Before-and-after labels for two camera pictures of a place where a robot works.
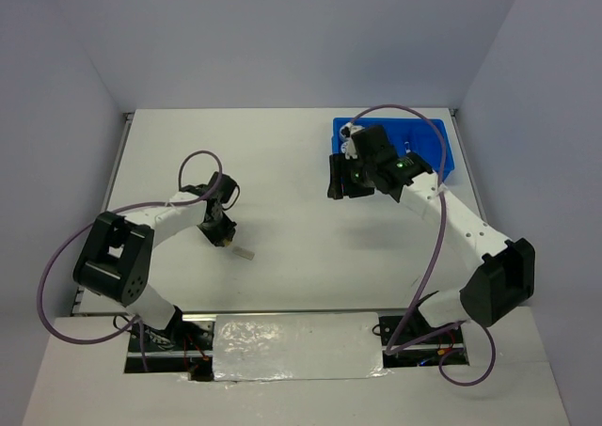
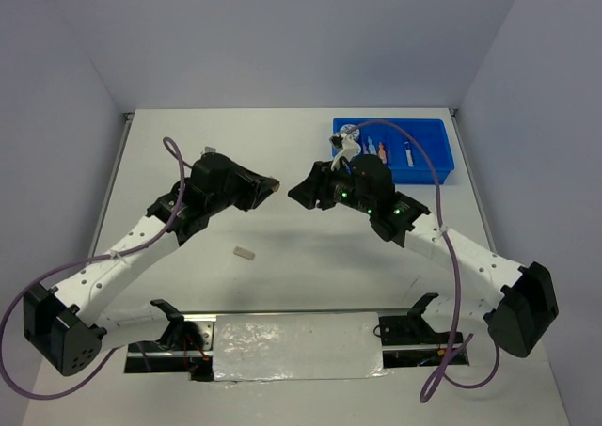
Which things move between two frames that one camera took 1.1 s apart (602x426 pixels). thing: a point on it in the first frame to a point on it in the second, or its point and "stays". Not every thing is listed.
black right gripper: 339,165 to 317,184
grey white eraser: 248,255 stays
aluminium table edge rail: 126,122 stays
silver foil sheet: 297,346 stays
